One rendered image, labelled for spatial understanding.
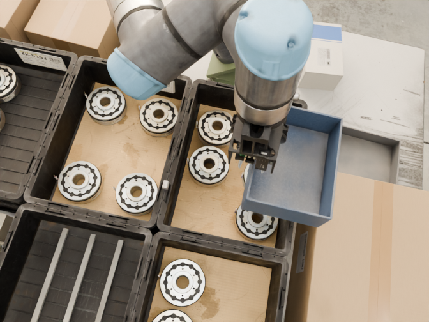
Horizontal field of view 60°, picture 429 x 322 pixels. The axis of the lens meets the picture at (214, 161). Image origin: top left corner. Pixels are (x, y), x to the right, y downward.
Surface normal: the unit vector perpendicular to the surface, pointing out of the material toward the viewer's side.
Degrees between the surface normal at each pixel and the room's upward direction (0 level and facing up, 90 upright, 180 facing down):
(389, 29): 0
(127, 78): 51
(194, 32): 56
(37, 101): 0
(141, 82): 65
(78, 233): 0
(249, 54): 90
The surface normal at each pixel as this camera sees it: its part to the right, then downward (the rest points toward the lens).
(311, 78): -0.08, 0.93
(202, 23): -0.07, 0.52
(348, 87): 0.07, -0.36
